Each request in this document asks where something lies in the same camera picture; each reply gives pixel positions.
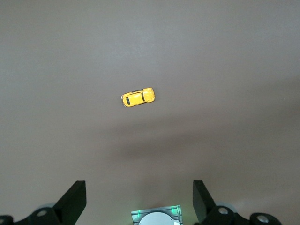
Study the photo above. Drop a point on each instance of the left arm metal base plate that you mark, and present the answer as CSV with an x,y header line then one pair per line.
x,y
177,212

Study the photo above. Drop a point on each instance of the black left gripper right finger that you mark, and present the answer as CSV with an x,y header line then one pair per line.
x,y
202,206

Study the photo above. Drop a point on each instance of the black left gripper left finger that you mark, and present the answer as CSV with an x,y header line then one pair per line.
x,y
70,204

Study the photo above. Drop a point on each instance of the yellow beetle toy car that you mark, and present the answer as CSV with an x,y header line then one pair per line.
x,y
138,97

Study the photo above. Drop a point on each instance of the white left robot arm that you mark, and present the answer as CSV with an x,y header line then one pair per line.
x,y
155,219

